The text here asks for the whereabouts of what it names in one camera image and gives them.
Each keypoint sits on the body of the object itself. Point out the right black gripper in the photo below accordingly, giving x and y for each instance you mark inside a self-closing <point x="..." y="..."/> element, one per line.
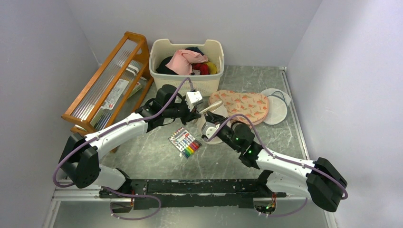
<point x="215" y="118"/>

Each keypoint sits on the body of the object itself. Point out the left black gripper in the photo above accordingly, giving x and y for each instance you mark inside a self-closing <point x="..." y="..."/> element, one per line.
<point x="189" y="115"/>

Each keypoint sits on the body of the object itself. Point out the beige mesh laundry bag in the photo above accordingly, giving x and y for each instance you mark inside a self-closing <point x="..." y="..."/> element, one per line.
<point x="215" y="108"/>

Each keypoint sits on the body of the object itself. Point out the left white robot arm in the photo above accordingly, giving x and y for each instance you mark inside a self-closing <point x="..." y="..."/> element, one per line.
<point x="81" y="155"/>

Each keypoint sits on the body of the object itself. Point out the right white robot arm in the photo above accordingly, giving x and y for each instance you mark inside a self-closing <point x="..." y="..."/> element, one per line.
<point x="317" y="180"/>

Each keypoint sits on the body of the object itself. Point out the cream plastic laundry basket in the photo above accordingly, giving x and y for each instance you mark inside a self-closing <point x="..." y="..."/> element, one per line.
<point x="171" y="63"/>

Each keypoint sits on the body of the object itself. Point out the floral pink laundry bag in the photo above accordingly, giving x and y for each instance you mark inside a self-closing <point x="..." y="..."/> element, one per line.
<point x="255" y="106"/>

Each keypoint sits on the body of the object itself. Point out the white mesh laundry bag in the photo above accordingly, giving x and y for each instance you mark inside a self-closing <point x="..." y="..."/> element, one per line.
<point x="279" y="102"/>

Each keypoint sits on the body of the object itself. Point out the marker pen pack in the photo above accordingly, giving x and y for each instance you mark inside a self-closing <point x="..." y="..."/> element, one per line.
<point x="184" y="142"/>

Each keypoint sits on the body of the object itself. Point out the dark navy garment in basket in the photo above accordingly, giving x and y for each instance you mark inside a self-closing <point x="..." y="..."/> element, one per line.
<point x="167" y="66"/>

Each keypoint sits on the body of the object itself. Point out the red garment in basket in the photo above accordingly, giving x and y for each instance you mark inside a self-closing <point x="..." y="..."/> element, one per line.
<point x="200" y="69"/>

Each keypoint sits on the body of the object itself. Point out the yellow garment in basket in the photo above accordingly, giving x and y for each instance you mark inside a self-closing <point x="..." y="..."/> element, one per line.
<point x="212" y="68"/>

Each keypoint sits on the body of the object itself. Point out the papers on shelf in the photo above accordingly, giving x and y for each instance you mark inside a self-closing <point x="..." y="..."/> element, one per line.
<point x="122" y="86"/>

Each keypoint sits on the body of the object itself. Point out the orange wooden shelf rack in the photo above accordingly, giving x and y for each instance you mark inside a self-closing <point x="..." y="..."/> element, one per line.
<point x="85" y="112"/>

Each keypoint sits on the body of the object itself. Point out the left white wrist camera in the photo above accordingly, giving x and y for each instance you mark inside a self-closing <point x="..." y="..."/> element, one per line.
<point x="193" y="99"/>

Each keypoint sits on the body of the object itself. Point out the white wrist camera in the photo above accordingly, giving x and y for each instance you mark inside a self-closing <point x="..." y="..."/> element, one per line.
<point x="193" y="99"/>
<point x="208" y="131"/>

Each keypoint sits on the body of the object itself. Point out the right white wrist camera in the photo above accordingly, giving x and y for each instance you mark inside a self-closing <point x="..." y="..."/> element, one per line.
<point x="208" y="131"/>

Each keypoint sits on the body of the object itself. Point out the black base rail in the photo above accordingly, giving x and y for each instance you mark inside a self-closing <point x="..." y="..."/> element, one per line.
<point x="197" y="193"/>

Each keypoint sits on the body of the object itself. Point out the aluminium frame rail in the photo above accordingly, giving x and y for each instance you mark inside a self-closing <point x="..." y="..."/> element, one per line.
<point x="68" y="194"/>

